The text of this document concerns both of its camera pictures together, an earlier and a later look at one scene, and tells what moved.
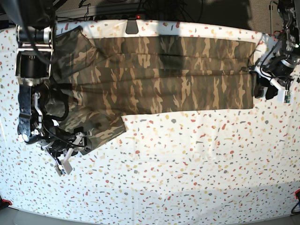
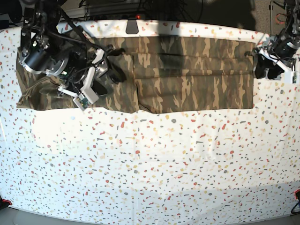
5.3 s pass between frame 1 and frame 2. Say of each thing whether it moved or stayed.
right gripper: moved
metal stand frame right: stayed
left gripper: moved
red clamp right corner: stayed
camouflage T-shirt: moved
